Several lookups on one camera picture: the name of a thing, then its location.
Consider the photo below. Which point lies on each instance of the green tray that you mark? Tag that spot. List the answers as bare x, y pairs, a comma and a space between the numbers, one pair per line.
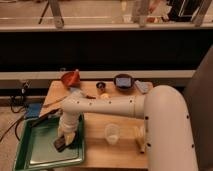
36, 151

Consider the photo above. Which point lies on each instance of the blue box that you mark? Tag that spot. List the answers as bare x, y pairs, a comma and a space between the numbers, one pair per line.
33, 110

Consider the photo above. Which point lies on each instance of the yellow round object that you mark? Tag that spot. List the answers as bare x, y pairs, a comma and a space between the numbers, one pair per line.
104, 96

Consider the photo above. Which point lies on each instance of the clear plastic cup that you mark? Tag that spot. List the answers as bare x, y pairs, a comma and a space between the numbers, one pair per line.
112, 133

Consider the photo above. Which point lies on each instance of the grey rectangular sponge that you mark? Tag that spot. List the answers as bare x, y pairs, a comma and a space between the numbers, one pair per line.
142, 87

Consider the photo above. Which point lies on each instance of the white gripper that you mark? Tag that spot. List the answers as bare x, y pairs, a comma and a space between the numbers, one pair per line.
68, 125

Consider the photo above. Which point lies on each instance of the black bowl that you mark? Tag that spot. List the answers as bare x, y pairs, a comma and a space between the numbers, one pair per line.
123, 81

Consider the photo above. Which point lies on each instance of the small dark cup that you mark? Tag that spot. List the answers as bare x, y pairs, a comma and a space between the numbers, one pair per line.
101, 87

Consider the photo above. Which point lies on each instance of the orange funnel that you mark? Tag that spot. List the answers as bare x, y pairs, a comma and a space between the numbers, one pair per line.
71, 79

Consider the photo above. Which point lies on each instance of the beige bottle object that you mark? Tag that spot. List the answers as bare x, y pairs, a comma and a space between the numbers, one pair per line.
140, 138

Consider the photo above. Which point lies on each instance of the dark eraser block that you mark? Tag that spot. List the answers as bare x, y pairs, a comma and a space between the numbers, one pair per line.
60, 145

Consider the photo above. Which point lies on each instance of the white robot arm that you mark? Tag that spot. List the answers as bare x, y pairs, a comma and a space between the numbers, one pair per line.
168, 133

